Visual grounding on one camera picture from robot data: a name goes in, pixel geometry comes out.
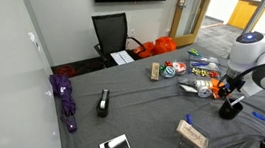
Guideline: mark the clear plastic container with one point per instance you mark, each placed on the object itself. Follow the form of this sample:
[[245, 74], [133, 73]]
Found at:
[[188, 147]]

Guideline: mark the large orange bag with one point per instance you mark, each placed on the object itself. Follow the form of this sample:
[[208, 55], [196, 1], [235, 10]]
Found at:
[[165, 45]]

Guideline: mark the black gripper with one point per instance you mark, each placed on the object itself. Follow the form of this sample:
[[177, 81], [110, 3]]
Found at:
[[235, 84]]

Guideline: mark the purple folded umbrella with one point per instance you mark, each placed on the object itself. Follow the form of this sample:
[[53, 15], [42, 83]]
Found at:
[[66, 98]]

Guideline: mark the small orange bag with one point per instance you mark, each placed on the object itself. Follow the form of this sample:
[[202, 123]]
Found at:
[[147, 49]]

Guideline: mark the black mug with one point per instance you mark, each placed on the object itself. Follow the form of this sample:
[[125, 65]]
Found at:
[[228, 112]]

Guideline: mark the wooden sign block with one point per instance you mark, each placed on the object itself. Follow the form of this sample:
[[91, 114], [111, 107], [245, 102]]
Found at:
[[192, 135]]

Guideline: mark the yellow door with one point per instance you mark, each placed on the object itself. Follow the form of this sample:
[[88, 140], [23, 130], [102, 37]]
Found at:
[[243, 12]]

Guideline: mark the black pen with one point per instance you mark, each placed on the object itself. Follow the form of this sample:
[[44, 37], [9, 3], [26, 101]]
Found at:
[[228, 101]]

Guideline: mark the white ribbon roll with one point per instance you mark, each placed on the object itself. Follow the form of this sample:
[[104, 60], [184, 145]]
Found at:
[[204, 88]]

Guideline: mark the blue white gift bow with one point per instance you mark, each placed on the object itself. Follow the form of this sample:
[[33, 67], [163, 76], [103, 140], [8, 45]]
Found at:
[[168, 71]]

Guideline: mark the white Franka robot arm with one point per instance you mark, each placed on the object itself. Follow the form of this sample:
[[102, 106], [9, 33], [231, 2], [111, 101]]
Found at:
[[259, 51]]

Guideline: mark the grey tablecloth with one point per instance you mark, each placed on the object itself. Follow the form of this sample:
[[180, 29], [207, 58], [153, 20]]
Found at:
[[149, 99]]

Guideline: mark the white wall bracket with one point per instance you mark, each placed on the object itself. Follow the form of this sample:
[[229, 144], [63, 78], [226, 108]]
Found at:
[[34, 39]]

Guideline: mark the clear ribbon tray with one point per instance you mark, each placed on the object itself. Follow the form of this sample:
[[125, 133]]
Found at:
[[186, 85]]

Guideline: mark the blue marker pen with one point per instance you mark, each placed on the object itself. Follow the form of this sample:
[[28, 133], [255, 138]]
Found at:
[[259, 116]]

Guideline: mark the marker with blue cap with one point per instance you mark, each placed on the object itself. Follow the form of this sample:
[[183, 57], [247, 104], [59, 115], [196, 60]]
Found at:
[[189, 119]]

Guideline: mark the black mesh office chair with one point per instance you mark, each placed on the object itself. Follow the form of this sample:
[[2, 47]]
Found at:
[[110, 33]]

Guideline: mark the red white gift bow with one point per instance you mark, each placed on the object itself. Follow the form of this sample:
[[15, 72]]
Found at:
[[179, 67]]

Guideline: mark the orange ribbon bundle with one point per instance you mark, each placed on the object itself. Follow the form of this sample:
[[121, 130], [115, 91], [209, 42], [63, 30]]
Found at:
[[215, 86]]

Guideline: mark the grey metal pole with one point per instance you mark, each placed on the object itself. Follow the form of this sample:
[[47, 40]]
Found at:
[[258, 13]]

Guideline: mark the clear organizer tray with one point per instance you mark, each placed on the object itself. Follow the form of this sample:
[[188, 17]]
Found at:
[[205, 67]]

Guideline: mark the wooden framed glass door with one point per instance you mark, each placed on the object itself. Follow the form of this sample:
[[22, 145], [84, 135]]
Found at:
[[178, 25]]

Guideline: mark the wooden stamp block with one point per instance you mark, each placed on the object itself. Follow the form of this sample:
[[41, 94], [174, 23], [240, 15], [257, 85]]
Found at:
[[155, 71]]

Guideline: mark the white paper sheet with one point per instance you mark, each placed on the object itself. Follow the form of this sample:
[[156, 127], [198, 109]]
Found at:
[[122, 57]]

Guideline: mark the grey bodied blue marker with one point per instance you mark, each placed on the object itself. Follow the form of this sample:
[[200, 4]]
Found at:
[[237, 100]]

